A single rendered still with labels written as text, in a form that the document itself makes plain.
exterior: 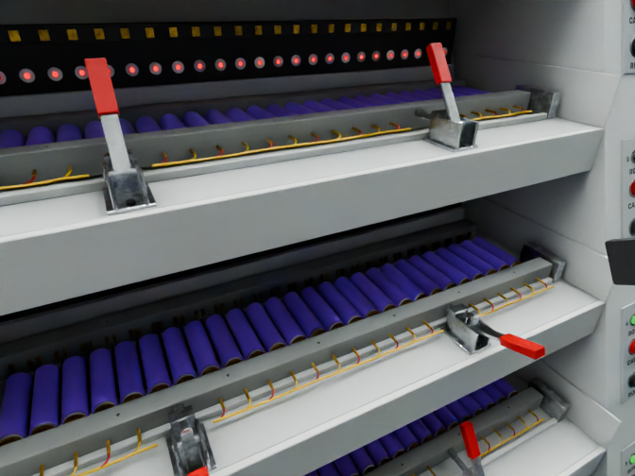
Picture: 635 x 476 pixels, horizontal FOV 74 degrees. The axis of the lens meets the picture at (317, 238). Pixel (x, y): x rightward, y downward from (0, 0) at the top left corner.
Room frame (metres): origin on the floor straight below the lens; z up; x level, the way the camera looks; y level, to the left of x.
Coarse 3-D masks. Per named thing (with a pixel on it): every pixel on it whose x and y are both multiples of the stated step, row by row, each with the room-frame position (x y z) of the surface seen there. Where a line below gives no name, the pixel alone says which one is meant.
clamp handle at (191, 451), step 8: (192, 432) 0.26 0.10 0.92; (184, 440) 0.26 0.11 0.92; (192, 440) 0.26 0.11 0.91; (184, 448) 0.25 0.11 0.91; (192, 448) 0.25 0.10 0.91; (184, 456) 0.24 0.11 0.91; (192, 456) 0.24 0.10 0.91; (200, 456) 0.24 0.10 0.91; (192, 464) 0.24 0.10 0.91; (200, 464) 0.23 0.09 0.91; (192, 472) 0.22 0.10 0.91; (200, 472) 0.22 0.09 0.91; (208, 472) 0.22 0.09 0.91
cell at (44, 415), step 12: (36, 372) 0.33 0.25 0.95; (48, 372) 0.32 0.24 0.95; (36, 384) 0.31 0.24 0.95; (48, 384) 0.31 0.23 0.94; (36, 396) 0.30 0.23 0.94; (48, 396) 0.30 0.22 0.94; (36, 408) 0.29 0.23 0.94; (48, 408) 0.29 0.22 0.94; (36, 420) 0.28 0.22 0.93; (48, 420) 0.28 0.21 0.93
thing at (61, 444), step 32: (480, 288) 0.42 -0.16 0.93; (512, 288) 0.44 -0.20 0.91; (384, 320) 0.37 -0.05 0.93; (416, 320) 0.38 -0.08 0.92; (288, 352) 0.33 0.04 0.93; (320, 352) 0.34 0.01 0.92; (192, 384) 0.30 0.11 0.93; (224, 384) 0.30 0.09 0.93; (256, 384) 0.32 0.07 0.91; (96, 416) 0.28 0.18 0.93; (128, 416) 0.28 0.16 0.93; (160, 416) 0.28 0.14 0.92; (224, 416) 0.29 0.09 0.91; (0, 448) 0.25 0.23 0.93; (32, 448) 0.25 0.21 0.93; (64, 448) 0.26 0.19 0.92; (96, 448) 0.27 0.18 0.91
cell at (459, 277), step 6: (426, 252) 0.50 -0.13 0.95; (432, 252) 0.49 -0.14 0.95; (426, 258) 0.49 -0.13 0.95; (432, 258) 0.48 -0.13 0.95; (438, 258) 0.48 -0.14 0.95; (432, 264) 0.48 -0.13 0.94; (438, 264) 0.47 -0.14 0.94; (444, 264) 0.47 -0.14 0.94; (450, 264) 0.47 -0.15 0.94; (444, 270) 0.46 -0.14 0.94; (450, 270) 0.46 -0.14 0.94; (456, 270) 0.46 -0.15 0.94; (450, 276) 0.45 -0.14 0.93; (456, 276) 0.45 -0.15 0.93; (462, 276) 0.45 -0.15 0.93; (456, 282) 0.44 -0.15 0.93
